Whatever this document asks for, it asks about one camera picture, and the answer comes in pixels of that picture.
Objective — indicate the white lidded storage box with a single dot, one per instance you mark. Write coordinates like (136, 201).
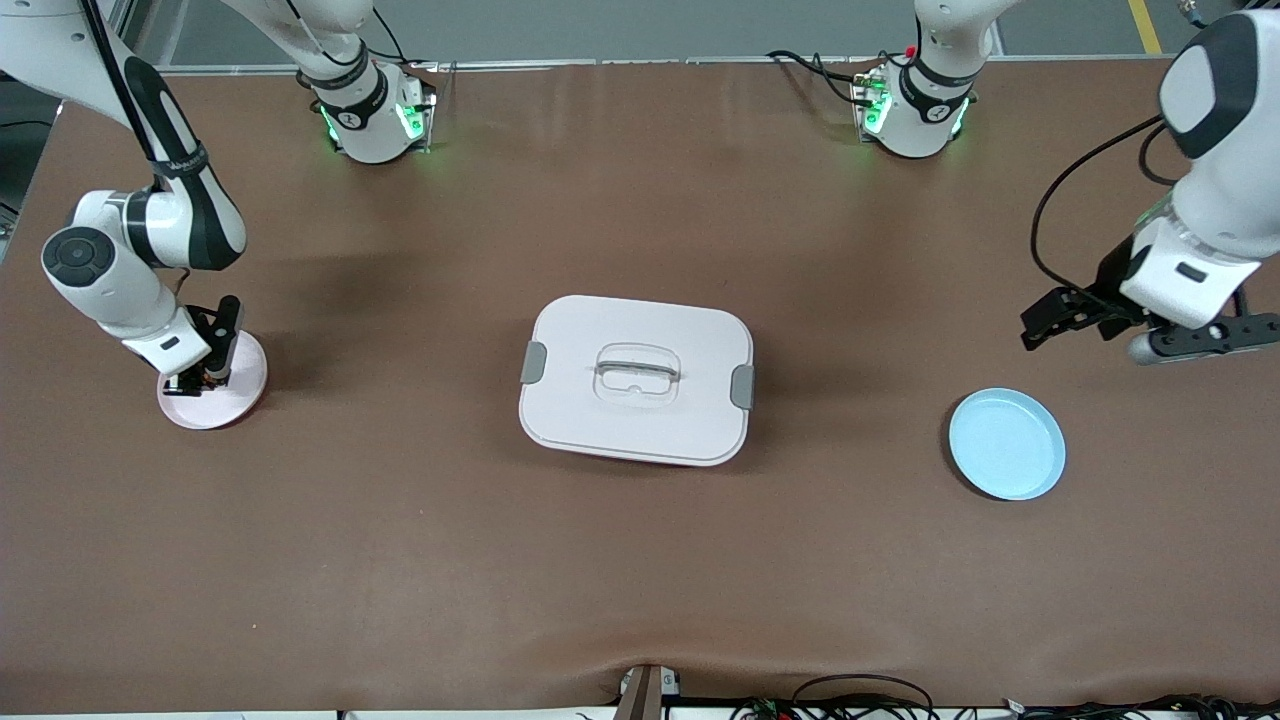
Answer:
(640, 420)

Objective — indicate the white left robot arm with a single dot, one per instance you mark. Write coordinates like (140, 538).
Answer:
(1220, 200)

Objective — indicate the light blue round plate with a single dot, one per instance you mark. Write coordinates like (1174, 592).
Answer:
(1005, 445)

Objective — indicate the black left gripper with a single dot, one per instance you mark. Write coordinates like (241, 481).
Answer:
(1108, 283)

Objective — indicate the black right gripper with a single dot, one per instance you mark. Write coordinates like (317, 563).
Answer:
(187, 381)

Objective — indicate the pink round plate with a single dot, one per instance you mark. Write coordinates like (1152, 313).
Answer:
(235, 405)

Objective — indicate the brown camera mount bracket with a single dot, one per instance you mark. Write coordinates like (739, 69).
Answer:
(645, 695)

